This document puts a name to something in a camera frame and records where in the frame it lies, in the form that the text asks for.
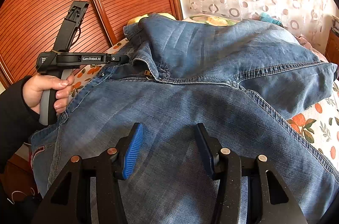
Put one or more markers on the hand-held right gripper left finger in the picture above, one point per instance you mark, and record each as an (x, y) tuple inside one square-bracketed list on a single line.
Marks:
[(132, 152)]

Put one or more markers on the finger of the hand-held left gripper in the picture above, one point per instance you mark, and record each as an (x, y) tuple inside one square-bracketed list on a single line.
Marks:
[(117, 58)]

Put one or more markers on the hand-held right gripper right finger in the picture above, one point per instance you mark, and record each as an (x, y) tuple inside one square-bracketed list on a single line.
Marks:
[(206, 152)]

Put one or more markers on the person's left hand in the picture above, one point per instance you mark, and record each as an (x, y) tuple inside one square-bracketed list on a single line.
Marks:
[(33, 91)]

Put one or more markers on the yellow plush toy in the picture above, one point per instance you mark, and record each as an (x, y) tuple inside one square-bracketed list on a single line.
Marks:
[(136, 20)]

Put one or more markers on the floral blanket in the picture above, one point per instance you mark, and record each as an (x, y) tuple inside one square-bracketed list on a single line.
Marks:
[(212, 20)]

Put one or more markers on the orange fruit print bedsheet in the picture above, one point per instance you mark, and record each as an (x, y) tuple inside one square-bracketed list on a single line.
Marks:
[(317, 128)]

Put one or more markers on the light blue bag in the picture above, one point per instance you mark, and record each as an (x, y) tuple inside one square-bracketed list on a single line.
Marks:
[(268, 19)]

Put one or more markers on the wooden cabinet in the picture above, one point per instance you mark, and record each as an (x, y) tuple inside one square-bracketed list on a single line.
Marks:
[(333, 46)]

